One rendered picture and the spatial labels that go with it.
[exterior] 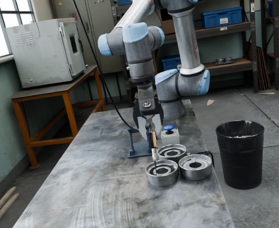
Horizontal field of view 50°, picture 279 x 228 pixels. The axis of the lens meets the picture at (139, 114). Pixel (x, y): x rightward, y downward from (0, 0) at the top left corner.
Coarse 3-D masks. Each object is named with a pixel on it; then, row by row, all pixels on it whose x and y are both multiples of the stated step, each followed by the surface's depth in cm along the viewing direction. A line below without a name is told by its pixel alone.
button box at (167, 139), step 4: (164, 132) 122; (172, 132) 119; (176, 132) 120; (164, 136) 118; (168, 136) 117; (172, 136) 117; (176, 136) 117; (164, 140) 118; (168, 140) 118; (172, 140) 118; (176, 140) 117; (164, 144) 118; (168, 144) 118
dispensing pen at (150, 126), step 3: (150, 123) 97; (150, 126) 96; (150, 129) 97; (150, 132) 96; (147, 135) 94; (150, 135) 94; (150, 138) 94; (150, 141) 94; (150, 144) 93; (153, 144) 93; (150, 147) 94; (153, 147) 94; (153, 150) 94; (153, 153) 94; (153, 156) 94; (153, 159) 94; (156, 174) 93
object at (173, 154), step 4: (172, 144) 110; (176, 144) 110; (160, 148) 109; (164, 148) 110; (168, 148) 110; (180, 148) 109; (184, 148) 107; (160, 152) 108; (168, 152) 108; (172, 152) 108; (176, 152) 107; (184, 152) 102; (160, 156) 103; (168, 156) 104; (172, 156) 104; (176, 156) 101; (180, 156) 101; (184, 156) 103; (172, 160) 101; (176, 160) 101
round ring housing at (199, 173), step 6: (186, 156) 100; (192, 156) 100; (198, 156) 100; (204, 156) 98; (180, 162) 98; (192, 162) 97; (198, 162) 97; (210, 162) 93; (180, 168) 94; (192, 168) 94; (198, 168) 93; (204, 168) 90; (210, 168) 92; (186, 174) 92; (192, 174) 91; (198, 174) 91; (204, 174) 91
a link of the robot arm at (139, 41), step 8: (136, 24) 84; (144, 24) 86; (128, 32) 85; (136, 32) 84; (144, 32) 85; (128, 40) 86; (136, 40) 85; (144, 40) 86; (152, 40) 90; (128, 48) 87; (136, 48) 86; (144, 48) 86; (128, 56) 88; (136, 56) 86; (144, 56) 87
